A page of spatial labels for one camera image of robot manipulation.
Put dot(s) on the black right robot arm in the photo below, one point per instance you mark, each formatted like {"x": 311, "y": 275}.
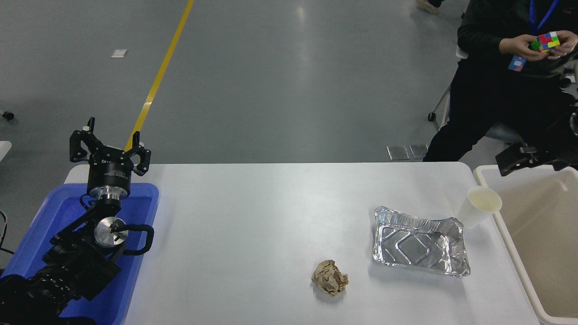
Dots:
{"x": 519, "y": 158}

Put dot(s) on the seated person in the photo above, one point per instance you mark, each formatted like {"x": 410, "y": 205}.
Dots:
{"x": 487, "y": 99}

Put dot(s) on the person's shoe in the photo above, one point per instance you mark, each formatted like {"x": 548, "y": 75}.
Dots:
{"x": 426, "y": 5}

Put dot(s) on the white table corner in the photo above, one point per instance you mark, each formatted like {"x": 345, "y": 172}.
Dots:
{"x": 4, "y": 148}

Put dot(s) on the grey office chair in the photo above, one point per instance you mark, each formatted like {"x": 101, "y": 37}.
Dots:
{"x": 501, "y": 132}

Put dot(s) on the colourful puzzle cube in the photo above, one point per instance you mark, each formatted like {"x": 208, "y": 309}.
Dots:
{"x": 545, "y": 42}

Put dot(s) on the person's left hand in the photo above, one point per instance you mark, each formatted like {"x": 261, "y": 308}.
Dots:
{"x": 568, "y": 43}

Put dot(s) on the crumpled tan paper ball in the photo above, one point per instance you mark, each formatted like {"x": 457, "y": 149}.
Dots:
{"x": 329, "y": 277}

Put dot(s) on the white paper cup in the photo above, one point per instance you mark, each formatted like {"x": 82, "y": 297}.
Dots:
{"x": 481, "y": 203}

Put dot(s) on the black caster wheel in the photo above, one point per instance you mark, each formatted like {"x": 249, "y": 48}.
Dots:
{"x": 7, "y": 115}

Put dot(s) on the blue plastic tray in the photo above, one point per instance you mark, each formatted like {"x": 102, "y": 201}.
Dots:
{"x": 54, "y": 212}

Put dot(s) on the silver foil tray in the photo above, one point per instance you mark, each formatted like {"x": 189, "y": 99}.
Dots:
{"x": 420, "y": 243}

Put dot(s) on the large pale plastic bin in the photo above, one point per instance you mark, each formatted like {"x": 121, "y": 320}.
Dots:
{"x": 542, "y": 216}

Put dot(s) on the grey metal floor plate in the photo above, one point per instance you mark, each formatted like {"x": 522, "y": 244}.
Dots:
{"x": 398, "y": 152}
{"x": 418, "y": 151}

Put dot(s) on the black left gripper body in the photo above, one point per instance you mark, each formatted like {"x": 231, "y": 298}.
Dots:
{"x": 110, "y": 174}

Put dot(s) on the person's right hand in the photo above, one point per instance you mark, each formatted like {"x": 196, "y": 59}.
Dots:
{"x": 517, "y": 45}

